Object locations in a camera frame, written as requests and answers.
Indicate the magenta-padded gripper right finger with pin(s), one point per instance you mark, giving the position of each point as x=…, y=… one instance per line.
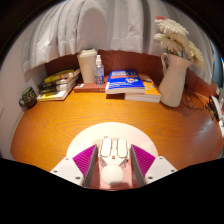
x=159, y=168

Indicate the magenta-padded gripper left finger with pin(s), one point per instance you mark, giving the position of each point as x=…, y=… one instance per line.
x=66, y=168

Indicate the white computer mouse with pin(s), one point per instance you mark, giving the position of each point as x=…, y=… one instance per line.
x=113, y=173

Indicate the white pink cartoon mouse pad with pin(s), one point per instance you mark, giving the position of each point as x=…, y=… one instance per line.
x=110, y=129

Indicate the white yellow spine book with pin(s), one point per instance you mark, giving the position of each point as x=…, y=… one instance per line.
x=53, y=96

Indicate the orange cover book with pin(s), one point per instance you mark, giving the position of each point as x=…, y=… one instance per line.
x=150, y=90

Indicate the black spine book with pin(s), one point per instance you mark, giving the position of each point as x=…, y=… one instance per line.
x=55, y=84
x=53, y=89

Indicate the dark green mug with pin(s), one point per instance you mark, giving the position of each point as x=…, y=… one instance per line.
x=29, y=97

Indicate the red-brown flat book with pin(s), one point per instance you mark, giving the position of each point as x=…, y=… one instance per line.
x=88, y=88

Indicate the white flat device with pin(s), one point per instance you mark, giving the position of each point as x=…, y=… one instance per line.
x=216, y=106

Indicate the white ceramic vase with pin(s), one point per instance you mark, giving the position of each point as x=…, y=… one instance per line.
x=173, y=85

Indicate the yellow cover book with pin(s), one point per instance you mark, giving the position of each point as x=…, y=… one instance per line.
x=61, y=75

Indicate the clear spray bottle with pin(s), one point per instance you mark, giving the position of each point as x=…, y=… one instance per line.
x=99, y=73

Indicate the beige lidded tumbler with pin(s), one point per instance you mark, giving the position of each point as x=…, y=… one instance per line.
x=87, y=68

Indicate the white flower bouquet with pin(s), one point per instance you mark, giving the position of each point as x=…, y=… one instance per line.
x=176, y=38

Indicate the white curtain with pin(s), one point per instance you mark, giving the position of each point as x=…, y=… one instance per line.
x=100, y=23

